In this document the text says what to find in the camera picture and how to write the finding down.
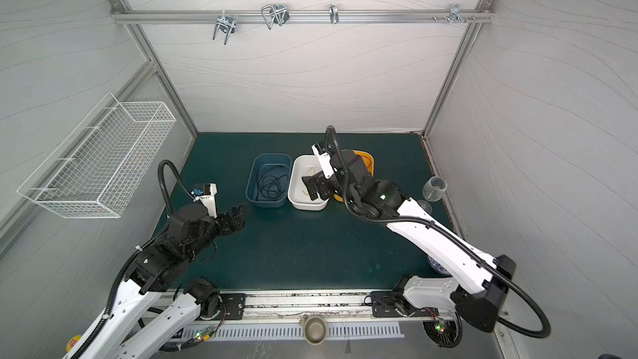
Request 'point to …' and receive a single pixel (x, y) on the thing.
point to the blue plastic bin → (259, 162)
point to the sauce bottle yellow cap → (72, 341)
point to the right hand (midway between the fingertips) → (323, 164)
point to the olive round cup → (315, 330)
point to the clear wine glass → (433, 190)
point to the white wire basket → (99, 166)
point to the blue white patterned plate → (438, 267)
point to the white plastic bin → (299, 196)
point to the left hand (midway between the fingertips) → (237, 203)
